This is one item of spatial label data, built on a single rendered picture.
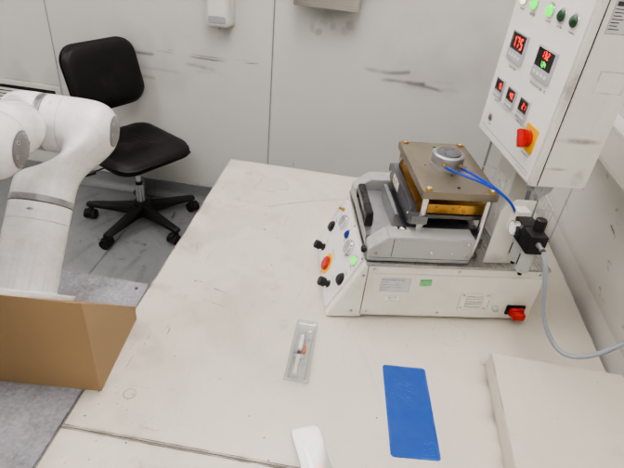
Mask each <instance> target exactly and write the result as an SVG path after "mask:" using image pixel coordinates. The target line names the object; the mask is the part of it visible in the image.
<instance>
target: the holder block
mask: <svg viewBox="0 0 624 468"><path fill-rule="evenodd" d="M422 227H423V228H451V229H469V230H470V231H471V233H472V235H473V236H475V232H476V229H477V226H476V224H475V222H474V220H460V219H440V218H428V220H427V224H426V225H423V226H422Z"/></svg>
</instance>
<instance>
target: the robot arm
mask: <svg viewBox="0 0 624 468"><path fill-rule="evenodd" d="M119 135H120V126H119V122H118V119H117V117H116V115H115V113H114V112H113V110H112V109H111V108H110V107H108V106H107V105H105V104H103V103H101V102H98V101H95V100H91V99H86V98H80V97H68V96H62V95H55V94H47V93H41V92H34V91H23V90H19V91H12V92H9V93H6V94H5V95H4V96H2V98H1V99H0V180H2V179H5V178H8V177H11V176H13V175H14V177H13V179H12V182H11V185H10V189H9V193H8V197H7V202H6V210H5V214H4V219H3V224H2V228H1V233H0V294H1V295H10V296H19V297H29V298H39V299H49V300H60V301H73V302H75V298H76V296H69V295H61V294H58V291H59V282H60V277H61V271H62V267H63V261H64V256H65V252H66V246H67V241H68V236H69V231H70V225H71V221H72V211H73V206H74V202H75V198H76V194H77V190H78V188H79V186H80V184H81V182H82V181H83V179H84V178H85V177H86V176H87V175H88V174H89V173H90V172H91V171H92V170H93V169H95V168H96V167H97V166H98V165H100V164H101V163H102V162H103V161H105V160H106V159H107V158H108V157H109V156H110V155H111V153H112V152H113V151H114V149H115V147H116V145H117V143H118V140H119ZM36 150H44V151H51V152H58V153H59V154H58V155H57V156H56V157H54V158H53V159H51V160H49V161H47V162H43V163H40V164H37V165H35V166H31V167H28V168H25V169H22V170H20V169H21V168H22V167H23V166H24V164H25V163H26V162H27V160H28V159H29V157H30V155H29V154H31V153H33V152H35V151H36Z"/></svg>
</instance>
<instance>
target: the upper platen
mask: <svg viewBox="0 0 624 468"><path fill-rule="evenodd" d="M399 168H400V170H401V172H402V174H403V176H404V178H405V180H406V183H407V185H408V187H409V191H410V193H411V195H412V198H413V200H414V201H415V204H416V206H417V211H416V212H420V209H421V205H422V201H423V199H422V198H421V195H420V193H419V191H418V190H417V188H416V186H415V183H414V181H413V179H412V177H411V175H410V172H409V169H408V167H407V165H406V164H402V163H401V164H400V165H399ZM484 206H485V204H484V202H483V201H450V200H431V199H430V201H429V204H428V208H427V212H426V213H427V215H428V218H440V219H460V220H480V217H481V214H482V212H483V209H484Z"/></svg>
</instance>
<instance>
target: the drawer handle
mask: <svg viewBox="0 0 624 468"><path fill-rule="evenodd" d="M357 197H358V198H360V202H361V206H362V210H363V213H364V216H365V218H364V226H370V227H371V226H372V221H373V210H372V207H371V201H370V198H369V194H368V191H367V188H366V185H365V184H361V183H360V184H358V187H357Z"/></svg>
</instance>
